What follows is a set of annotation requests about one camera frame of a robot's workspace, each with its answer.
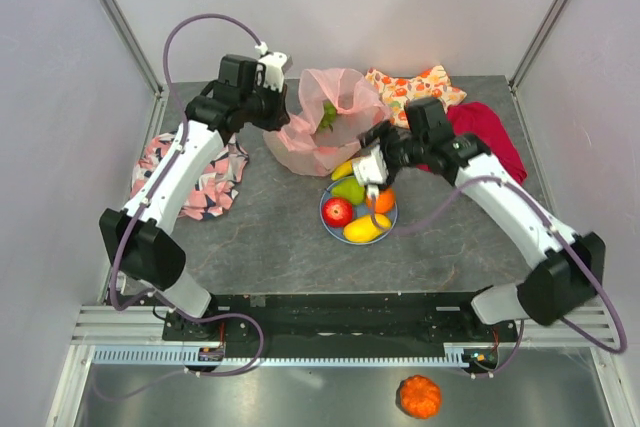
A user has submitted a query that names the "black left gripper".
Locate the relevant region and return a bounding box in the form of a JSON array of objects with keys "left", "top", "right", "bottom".
[{"left": 240, "top": 78, "right": 289, "bottom": 132}]

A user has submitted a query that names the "orange fake orange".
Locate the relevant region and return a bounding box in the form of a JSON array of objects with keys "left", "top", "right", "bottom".
[{"left": 366, "top": 188, "right": 396, "bottom": 214}]

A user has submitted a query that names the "yellow fake banana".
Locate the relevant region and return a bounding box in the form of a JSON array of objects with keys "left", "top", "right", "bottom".
[{"left": 331, "top": 160, "right": 353, "bottom": 181}]

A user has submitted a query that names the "green fake pear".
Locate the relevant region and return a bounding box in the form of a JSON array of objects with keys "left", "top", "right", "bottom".
[{"left": 330, "top": 176, "right": 366, "bottom": 206}]

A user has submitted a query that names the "pink translucent plastic bag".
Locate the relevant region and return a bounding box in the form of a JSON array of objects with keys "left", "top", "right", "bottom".
[{"left": 263, "top": 68, "right": 391, "bottom": 177}]

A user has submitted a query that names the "yellow fake mango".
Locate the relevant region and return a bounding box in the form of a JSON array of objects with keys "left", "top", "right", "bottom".
[{"left": 343, "top": 214, "right": 392, "bottom": 244}]

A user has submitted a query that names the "red fake apple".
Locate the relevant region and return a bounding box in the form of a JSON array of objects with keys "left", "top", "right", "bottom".
[{"left": 321, "top": 197, "right": 354, "bottom": 228}]

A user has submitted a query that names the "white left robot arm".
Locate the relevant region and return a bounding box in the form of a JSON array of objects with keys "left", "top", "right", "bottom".
[{"left": 99, "top": 51, "right": 291, "bottom": 340}]

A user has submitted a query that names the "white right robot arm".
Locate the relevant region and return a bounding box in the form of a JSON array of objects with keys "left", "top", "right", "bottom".
[{"left": 353, "top": 98, "right": 605, "bottom": 341}]

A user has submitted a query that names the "green fake grape bunch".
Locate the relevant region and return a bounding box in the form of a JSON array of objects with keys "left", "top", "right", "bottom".
[{"left": 317, "top": 100, "right": 338, "bottom": 132}]

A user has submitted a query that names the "orange fake pumpkin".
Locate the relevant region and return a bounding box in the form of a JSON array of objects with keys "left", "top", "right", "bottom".
[{"left": 398, "top": 375, "right": 442, "bottom": 420}]

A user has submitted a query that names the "yellow floral cloth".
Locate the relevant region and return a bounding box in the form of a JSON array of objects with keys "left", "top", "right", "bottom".
[{"left": 365, "top": 65, "right": 467, "bottom": 129}]

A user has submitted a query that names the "red cloth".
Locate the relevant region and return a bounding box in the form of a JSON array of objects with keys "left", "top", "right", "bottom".
[{"left": 446, "top": 102, "right": 528, "bottom": 185}]

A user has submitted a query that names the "blue plate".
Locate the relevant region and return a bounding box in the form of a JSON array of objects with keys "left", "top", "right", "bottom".
[{"left": 319, "top": 181, "right": 398, "bottom": 246}]

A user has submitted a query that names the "pink navy patterned cloth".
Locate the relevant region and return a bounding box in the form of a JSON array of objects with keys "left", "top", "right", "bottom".
[{"left": 130, "top": 131, "right": 249, "bottom": 221}]

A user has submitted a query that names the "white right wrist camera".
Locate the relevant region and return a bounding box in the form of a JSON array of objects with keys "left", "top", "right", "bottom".
[{"left": 351, "top": 146, "right": 389, "bottom": 199}]

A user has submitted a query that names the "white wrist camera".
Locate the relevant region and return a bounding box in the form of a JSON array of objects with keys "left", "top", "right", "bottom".
[
  {"left": 255, "top": 42, "right": 293, "bottom": 93},
  {"left": 351, "top": 146, "right": 389, "bottom": 199}
]

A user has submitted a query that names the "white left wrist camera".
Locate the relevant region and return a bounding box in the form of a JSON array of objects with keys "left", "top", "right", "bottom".
[{"left": 255, "top": 42, "right": 293, "bottom": 93}]

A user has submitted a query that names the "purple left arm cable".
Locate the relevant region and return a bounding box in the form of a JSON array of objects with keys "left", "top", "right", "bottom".
[{"left": 89, "top": 13, "right": 266, "bottom": 401}]

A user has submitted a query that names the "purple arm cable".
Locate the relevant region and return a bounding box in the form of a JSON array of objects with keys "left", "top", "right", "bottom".
[
  {"left": 89, "top": 13, "right": 266, "bottom": 401},
  {"left": 367, "top": 175, "right": 629, "bottom": 380}
]

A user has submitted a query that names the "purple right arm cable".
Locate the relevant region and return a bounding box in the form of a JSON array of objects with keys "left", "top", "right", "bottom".
[{"left": 367, "top": 175, "right": 629, "bottom": 380}]

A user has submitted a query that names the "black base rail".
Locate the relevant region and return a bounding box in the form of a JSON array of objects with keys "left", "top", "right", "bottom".
[{"left": 163, "top": 292, "right": 517, "bottom": 357}]

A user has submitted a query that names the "left aluminium frame post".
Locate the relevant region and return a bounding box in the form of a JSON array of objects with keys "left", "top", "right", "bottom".
[{"left": 68, "top": 0, "right": 169, "bottom": 98}]

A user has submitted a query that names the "aluminium frame post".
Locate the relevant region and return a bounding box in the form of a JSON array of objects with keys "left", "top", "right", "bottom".
[
  {"left": 68, "top": 0, "right": 169, "bottom": 98},
  {"left": 509, "top": 0, "right": 601, "bottom": 88}
]

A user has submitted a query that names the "white slotted cable duct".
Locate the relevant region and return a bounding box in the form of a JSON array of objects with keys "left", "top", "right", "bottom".
[{"left": 91, "top": 342, "right": 474, "bottom": 368}]

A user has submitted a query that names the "right aluminium frame post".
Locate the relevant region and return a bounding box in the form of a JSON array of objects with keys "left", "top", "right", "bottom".
[{"left": 509, "top": 0, "right": 601, "bottom": 88}]

